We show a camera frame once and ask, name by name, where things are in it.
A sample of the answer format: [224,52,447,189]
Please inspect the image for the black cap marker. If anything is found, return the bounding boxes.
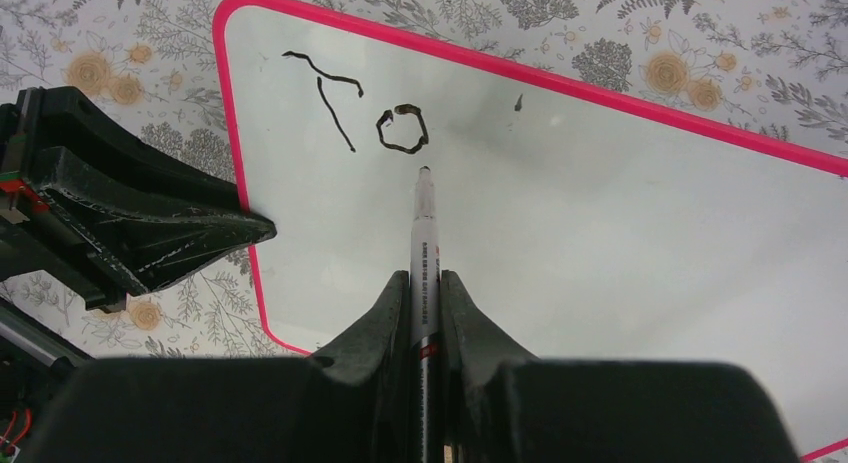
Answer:
[410,166,444,462]

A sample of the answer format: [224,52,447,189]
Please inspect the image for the floral patterned mat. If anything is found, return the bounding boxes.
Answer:
[1,0,847,357]

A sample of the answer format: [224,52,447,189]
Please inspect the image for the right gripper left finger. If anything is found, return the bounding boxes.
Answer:
[26,271,409,462]

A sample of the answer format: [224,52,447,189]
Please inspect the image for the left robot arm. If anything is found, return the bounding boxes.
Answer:
[1,86,277,462]

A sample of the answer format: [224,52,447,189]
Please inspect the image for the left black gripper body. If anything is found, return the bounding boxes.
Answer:
[1,87,127,313]

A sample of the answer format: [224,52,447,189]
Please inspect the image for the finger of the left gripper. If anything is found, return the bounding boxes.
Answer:
[19,147,277,298]
[33,86,239,210]

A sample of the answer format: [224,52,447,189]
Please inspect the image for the pink framed whiteboard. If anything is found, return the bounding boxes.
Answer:
[213,0,847,459]

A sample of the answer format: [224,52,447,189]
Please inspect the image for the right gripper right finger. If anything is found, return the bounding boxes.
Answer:
[440,270,798,462]

